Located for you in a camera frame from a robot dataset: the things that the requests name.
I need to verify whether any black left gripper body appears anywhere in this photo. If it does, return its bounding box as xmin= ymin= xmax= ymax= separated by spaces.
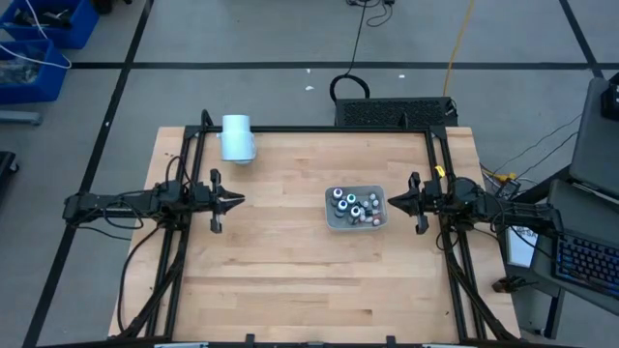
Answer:
xmin=191 ymin=168 xmax=229 ymax=235

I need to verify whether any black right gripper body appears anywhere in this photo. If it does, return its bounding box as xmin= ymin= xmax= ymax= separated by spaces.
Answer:
xmin=408 ymin=171 xmax=455 ymax=236

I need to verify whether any light grey plastic bin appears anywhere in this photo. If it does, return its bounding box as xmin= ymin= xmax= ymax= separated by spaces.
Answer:
xmin=324 ymin=185 xmax=390 ymax=232

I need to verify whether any black vented computer box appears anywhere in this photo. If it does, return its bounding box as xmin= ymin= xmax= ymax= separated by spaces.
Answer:
xmin=333 ymin=96 xmax=459 ymax=129

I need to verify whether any white printed paper sheet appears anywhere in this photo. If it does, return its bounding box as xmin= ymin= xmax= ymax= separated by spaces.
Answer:
xmin=506 ymin=225 xmax=539 ymax=269

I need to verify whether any black table clamp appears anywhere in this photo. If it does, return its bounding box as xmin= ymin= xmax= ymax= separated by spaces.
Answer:
xmin=491 ymin=275 xmax=526 ymax=295

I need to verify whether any backlit black keyboard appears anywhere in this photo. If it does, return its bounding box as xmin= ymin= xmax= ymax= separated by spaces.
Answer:
xmin=552 ymin=234 xmax=619 ymax=299

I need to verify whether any grey workstation cart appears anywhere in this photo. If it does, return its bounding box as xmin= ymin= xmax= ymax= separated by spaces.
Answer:
xmin=529 ymin=76 xmax=619 ymax=339

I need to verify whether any blue plastic storage crate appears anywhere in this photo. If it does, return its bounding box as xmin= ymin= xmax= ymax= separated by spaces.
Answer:
xmin=0 ymin=0 xmax=101 ymax=50
xmin=0 ymin=39 xmax=72 ymax=105

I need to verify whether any black floor object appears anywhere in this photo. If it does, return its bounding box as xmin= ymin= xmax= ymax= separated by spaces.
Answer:
xmin=0 ymin=150 xmax=20 ymax=189

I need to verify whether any grey metal bar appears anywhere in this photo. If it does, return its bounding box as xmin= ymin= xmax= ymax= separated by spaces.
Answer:
xmin=0 ymin=109 xmax=44 ymax=128

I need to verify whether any black desktop device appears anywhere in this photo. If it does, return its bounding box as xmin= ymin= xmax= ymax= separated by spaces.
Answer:
xmin=601 ymin=72 xmax=619 ymax=122

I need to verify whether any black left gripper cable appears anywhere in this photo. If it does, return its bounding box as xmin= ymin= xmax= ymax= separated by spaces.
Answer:
xmin=164 ymin=155 xmax=193 ymax=189

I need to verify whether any black left arm floor cable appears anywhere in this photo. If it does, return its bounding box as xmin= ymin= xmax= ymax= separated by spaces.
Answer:
xmin=117 ymin=224 xmax=163 ymax=334

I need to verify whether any black coiled floor cable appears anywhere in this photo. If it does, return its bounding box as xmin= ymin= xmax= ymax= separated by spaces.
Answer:
xmin=329 ymin=0 xmax=372 ymax=103

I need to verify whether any yellow hanging cable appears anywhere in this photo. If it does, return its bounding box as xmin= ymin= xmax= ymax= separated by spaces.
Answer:
xmin=442 ymin=0 xmax=478 ymax=98

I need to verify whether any white cable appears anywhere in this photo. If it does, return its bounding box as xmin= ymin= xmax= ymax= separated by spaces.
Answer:
xmin=0 ymin=0 xmax=73 ymax=71

